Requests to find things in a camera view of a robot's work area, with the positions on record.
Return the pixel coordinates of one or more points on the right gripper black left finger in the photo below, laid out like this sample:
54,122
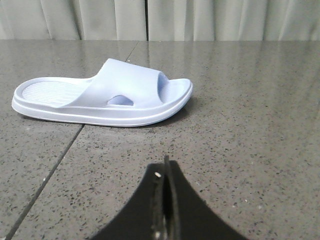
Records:
142,218

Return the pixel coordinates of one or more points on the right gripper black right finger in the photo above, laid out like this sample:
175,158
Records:
188,216

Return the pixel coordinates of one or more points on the light blue slipper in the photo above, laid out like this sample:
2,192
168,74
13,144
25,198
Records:
119,95

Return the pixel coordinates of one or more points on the beige curtain backdrop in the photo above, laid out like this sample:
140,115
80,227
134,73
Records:
160,20

